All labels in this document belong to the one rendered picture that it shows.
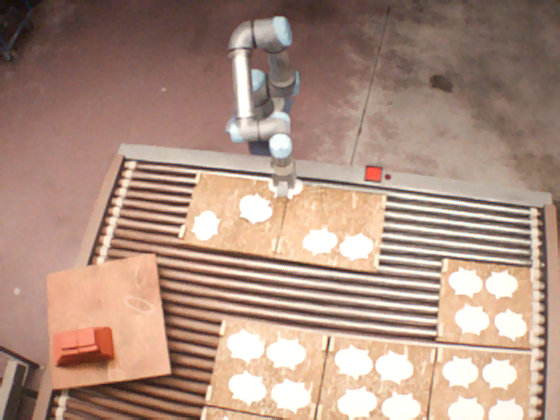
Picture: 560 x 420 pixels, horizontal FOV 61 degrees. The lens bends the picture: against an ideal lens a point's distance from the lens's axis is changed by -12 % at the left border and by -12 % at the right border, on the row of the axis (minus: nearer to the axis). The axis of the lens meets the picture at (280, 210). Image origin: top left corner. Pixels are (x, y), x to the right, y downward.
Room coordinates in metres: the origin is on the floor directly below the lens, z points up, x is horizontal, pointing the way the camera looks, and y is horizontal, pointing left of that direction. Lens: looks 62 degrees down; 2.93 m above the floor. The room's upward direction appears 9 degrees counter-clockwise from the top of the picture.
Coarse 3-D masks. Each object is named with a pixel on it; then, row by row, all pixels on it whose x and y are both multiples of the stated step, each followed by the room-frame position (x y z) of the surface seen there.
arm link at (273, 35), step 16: (256, 32) 1.53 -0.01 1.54; (272, 32) 1.52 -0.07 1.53; (288, 32) 1.53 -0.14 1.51; (256, 48) 1.52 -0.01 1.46; (272, 48) 1.51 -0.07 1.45; (272, 64) 1.56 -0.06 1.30; (288, 64) 1.58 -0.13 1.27; (272, 80) 1.61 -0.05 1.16; (288, 80) 1.59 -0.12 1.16; (272, 96) 1.59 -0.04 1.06
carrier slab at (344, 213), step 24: (312, 192) 1.14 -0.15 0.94; (336, 192) 1.12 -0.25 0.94; (360, 192) 1.10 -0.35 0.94; (288, 216) 1.04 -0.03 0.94; (312, 216) 1.02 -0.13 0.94; (336, 216) 1.01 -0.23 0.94; (360, 216) 0.99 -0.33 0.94; (288, 240) 0.93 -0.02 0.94; (336, 264) 0.80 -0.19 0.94; (360, 264) 0.78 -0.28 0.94
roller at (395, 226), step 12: (120, 192) 1.30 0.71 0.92; (132, 192) 1.29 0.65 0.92; (144, 192) 1.28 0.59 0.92; (156, 192) 1.27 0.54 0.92; (180, 204) 1.20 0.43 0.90; (384, 228) 0.93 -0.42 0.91; (396, 228) 0.92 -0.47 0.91; (408, 228) 0.91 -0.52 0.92; (420, 228) 0.90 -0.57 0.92; (432, 228) 0.89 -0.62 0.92; (444, 228) 0.88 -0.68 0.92; (468, 240) 0.82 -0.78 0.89; (480, 240) 0.80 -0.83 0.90; (492, 240) 0.79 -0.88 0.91; (504, 240) 0.77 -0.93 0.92; (516, 240) 0.76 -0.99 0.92; (528, 240) 0.75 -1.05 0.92; (540, 240) 0.74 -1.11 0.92
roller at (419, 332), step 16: (192, 304) 0.73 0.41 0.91; (208, 304) 0.71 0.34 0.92; (224, 304) 0.70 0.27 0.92; (240, 304) 0.70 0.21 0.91; (288, 320) 0.60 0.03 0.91; (304, 320) 0.59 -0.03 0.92; (320, 320) 0.58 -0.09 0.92; (336, 320) 0.57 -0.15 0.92; (352, 320) 0.56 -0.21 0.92; (416, 336) 0.45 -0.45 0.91; (432, 336) 0.43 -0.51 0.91
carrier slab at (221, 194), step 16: (208, 176) 1.30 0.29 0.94; (224, 176) 1.28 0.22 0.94; (240, 176) 1.27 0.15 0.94; (208, 192) 1.22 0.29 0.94; (224, 192) 1.20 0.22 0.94; (240, 192) 1.19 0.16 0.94; (256, 192) 1.18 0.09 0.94; (272, 192) 1.17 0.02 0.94; (192, 208) 1.15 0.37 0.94; (208, 208) 1.14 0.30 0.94; (224, 208) 1.13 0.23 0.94; (272, 208) 1.09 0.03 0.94; (192, 224) 1.07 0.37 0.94; (224, 224) 1.05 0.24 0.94; (240, 224) 1.04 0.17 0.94; (272, 224) 1.02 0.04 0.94; (192, 240) 1.00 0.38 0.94; (208, 240) 0.99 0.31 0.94; (224, 240) 0.98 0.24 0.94; (240, 240) 0.97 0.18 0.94; (256, 240) 0.95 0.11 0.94; (272, 240) 0.94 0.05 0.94; (272, 256) 0.88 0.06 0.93
